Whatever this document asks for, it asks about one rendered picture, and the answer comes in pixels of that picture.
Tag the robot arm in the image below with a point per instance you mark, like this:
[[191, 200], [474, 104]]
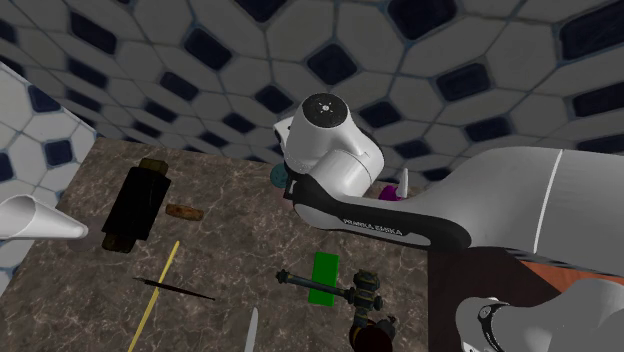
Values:
[[492, 195]]

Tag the teal round object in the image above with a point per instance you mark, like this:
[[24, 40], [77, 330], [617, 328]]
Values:
[[279, 176]]

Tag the purple object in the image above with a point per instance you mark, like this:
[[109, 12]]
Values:
[[388, 194]]

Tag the small white pointed object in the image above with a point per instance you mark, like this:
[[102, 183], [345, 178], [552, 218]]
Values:
[[403, 183]]

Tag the green flat block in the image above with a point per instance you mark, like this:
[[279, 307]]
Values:
[[325, 270]]

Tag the dark metal hammer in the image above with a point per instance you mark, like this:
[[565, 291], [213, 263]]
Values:
[[366, 292]]

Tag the small brown oblong piece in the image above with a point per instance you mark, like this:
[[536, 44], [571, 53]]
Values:
[[184, 212]]

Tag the white knife blade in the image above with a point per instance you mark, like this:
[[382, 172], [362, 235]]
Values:
[[251, 334]]

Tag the dark brown round figure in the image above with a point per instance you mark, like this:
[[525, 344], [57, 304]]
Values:
[[373, 336]]

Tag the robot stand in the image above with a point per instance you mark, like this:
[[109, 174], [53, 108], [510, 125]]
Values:
[[451, 280]]

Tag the black block with olive ends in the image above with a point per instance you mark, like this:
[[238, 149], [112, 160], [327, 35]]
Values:
[[136, 204]]

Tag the thin black stick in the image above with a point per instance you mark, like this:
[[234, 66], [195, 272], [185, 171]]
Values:
[[170, 288]]

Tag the thin yellow stick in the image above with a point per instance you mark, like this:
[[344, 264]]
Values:
[[156, 292]]

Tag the white cone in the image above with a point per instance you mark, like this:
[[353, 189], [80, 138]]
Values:
[[34, 220]]

